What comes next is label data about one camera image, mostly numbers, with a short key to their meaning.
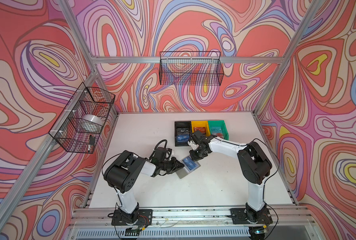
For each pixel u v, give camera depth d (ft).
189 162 2.98
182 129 3.53
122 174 1.59
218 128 3.47
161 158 2.52
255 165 1.69
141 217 2.40
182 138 3.35
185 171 2.90
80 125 2.37
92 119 2.40
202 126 3.60
